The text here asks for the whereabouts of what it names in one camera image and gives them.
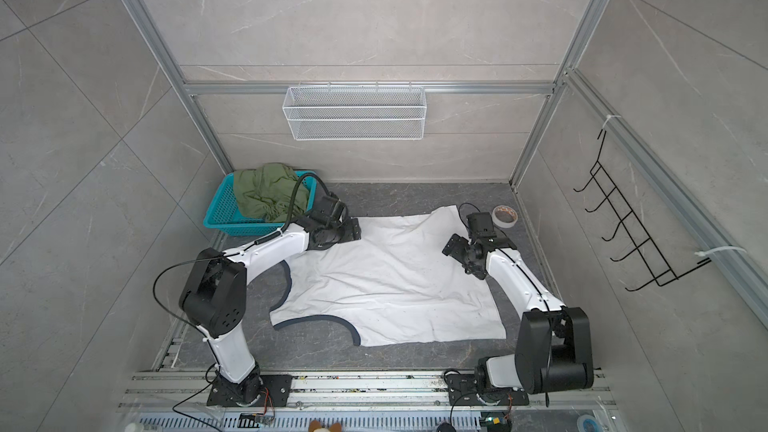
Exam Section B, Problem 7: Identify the left black corrugated cable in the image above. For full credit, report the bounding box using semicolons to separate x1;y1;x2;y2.
280;171;331;232

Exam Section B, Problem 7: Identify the white wire mesh shelf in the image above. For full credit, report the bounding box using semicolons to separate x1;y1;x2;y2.
282;85;427;141

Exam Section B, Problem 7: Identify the roll of white tape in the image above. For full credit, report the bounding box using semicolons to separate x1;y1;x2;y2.
491;205;519;229

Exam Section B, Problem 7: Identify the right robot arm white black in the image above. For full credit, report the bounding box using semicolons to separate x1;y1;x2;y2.
443;212;594;400

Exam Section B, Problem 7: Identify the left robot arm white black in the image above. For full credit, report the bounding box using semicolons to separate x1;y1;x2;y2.
179;194;361;386

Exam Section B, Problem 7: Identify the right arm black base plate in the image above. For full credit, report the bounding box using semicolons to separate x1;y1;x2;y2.
442;369;530;407

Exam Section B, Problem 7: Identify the white tank top navy trim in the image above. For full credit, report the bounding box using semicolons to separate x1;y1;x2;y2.
270;205;506;347

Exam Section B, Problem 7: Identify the black wire hook rack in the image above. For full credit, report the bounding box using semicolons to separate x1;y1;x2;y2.
573;130;712;293

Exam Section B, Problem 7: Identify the aluminium front rail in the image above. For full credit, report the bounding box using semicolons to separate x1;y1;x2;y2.
116;370;618;413

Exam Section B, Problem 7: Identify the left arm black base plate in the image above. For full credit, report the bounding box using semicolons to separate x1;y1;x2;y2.
206;374;293;407

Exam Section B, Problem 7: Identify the green tank top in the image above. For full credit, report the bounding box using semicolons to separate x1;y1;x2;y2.
233;163;299;223

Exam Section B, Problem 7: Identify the teal plastic basket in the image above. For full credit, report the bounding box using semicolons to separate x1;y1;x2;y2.
203;171;318;236

